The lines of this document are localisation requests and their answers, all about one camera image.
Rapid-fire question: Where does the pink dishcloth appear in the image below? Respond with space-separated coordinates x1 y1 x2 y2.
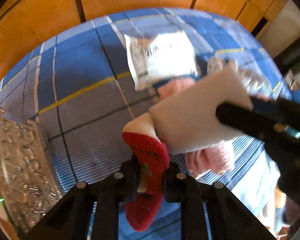
158 77 235 179

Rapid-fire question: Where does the white towel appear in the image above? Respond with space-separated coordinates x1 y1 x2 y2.
122 64 254 156

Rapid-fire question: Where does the red christmas sock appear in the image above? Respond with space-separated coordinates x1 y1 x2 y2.
122 132 170 232

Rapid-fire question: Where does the white plush angel toy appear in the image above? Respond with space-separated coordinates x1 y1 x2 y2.
207 57 270 95

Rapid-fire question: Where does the white wet wipes packet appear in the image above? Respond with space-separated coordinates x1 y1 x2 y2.
124 31 200 91

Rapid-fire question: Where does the blue plaid bedsheet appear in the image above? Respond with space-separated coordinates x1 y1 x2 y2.
0 8 294 191

